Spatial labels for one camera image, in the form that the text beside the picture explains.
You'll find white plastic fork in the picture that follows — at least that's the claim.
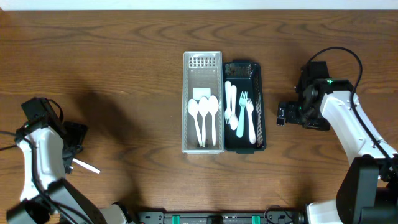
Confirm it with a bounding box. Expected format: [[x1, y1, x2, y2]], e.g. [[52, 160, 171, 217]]
[[224, 81, 231, 124], [246, 98, 256, 144], [236, 91, 248, 138]]

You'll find right black cable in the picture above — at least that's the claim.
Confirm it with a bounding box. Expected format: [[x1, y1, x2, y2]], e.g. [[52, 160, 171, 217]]
[[306, 46, 398, 175]]

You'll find white label sticker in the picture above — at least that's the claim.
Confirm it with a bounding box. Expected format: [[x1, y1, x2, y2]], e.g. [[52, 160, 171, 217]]
[[193, 87, 211, 101]]

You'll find white plastic spoon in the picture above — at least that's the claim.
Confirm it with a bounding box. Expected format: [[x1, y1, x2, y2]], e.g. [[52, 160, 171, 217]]
[[188, 99, 203, 147], [198, 96, 208, 147], [229, 85, 238, 131], [72, 158, 101, 174], [208, 95, 218, 146]]

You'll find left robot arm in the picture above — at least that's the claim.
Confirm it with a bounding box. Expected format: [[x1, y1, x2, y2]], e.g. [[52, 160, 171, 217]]
[[6, 97, 132, 224]]

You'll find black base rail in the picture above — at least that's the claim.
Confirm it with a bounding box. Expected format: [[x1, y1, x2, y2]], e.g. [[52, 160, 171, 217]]
[[137, 205, 308, 224]]

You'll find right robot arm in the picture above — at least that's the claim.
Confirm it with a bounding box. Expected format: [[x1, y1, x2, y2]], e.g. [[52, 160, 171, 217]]
[[277, 61, 397, 223]]

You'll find left black cable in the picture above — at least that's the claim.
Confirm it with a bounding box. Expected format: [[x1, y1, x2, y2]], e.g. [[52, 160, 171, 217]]
[[0, 98, 94, 224]]

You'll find black cable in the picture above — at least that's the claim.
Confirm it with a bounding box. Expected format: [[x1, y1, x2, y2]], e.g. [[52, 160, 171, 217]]
[[306, 46, 398, 175], [0, 98, 94, 224]]

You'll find black plastic mesh basket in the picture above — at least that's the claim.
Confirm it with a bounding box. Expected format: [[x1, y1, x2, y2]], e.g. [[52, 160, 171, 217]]
[[223, 60, 267, 154]]

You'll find clear plastic mesh basket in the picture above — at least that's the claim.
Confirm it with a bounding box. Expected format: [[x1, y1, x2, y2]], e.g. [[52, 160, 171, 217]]
[[182, 51, 224, 154]]

